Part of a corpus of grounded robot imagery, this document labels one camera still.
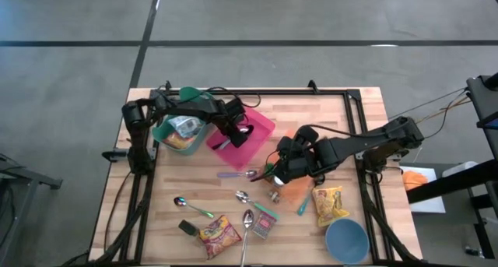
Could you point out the teal plastic bin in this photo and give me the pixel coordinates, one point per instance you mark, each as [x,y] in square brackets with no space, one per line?
[190,151]

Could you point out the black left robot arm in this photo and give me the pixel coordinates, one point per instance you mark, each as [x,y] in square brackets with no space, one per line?
[134,142]

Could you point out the black metal stand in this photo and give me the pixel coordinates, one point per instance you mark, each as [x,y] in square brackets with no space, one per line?
[447,181]
[35,178]

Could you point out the white lid spice jar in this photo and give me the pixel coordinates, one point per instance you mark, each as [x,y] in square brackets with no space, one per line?
[278,180]

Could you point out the red yellow snack packet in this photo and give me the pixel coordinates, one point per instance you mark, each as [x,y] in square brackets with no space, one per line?
[177,141]

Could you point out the green lid spice jar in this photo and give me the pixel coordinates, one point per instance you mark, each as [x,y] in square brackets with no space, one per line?
[269,168]

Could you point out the crinkled foil snack packet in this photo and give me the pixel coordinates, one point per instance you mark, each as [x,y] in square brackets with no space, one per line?
[186,126]

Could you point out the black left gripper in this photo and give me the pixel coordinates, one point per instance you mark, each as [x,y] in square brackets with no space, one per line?
[229,123]

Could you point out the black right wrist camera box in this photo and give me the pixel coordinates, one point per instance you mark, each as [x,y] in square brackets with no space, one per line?
[307,134]

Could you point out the white plastic container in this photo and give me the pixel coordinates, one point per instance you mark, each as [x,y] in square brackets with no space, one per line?
[461,167]

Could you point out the plain steel spoon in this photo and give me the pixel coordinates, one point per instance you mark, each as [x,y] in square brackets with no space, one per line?
[247,217]

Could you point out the beige plastic bin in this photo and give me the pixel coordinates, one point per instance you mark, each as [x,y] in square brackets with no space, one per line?
[297,195]

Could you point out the orange cloth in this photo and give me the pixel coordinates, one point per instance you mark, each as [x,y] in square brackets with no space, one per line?
[414,180]

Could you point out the pink plastic bin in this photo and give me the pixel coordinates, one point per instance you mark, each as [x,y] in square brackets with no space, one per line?
[249,154]

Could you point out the blue bowl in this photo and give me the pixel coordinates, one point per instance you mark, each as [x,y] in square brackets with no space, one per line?
[346,241]

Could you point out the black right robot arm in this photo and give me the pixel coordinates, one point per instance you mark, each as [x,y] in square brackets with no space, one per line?
[365,142]

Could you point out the black spoon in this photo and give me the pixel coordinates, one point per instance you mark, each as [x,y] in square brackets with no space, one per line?
[218,145]

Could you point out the black table frame rails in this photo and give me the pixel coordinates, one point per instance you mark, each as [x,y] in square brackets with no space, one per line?
[253,92]

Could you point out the red spice tin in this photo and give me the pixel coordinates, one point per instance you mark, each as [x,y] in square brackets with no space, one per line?
[265,226]

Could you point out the orange red ramen packet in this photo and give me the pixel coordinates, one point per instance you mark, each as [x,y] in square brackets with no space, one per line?
[219,237]

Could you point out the white tray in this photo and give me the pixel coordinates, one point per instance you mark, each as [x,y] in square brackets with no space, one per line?
[428,201]

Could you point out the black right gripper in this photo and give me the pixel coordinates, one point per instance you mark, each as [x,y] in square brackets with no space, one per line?
[295,162]

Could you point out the yellow ramen packet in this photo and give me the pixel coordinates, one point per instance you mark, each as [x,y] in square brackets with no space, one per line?
[327,204]

